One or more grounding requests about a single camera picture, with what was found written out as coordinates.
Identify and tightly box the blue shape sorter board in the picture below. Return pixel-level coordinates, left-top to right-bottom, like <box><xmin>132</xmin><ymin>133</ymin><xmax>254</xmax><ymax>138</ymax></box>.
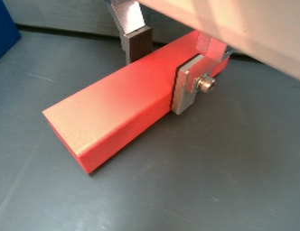
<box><xmin>0</xmin><ymin>0</ymin><xmax>21</xmax><ymax>58</ymax></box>

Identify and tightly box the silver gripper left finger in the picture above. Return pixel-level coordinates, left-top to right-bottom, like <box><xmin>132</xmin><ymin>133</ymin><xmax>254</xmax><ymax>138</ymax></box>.
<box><xmin>105</xmin><ymin>0</ymin><xmax>153</xmax><ymax>64</ymax></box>

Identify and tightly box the long red rectangular block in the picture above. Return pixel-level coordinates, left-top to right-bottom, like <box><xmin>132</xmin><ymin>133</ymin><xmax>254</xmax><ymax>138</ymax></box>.
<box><xmin>43</xmin><ymin>31</ymin><xmax>229</xmax><ymax>173</ymax></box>

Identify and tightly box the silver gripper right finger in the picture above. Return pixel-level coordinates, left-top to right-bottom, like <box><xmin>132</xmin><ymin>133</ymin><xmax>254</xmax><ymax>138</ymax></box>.
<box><xmin>170</xmin><ymin>32</ymin><xmax>233</xmax><ymax>115</ymax></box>

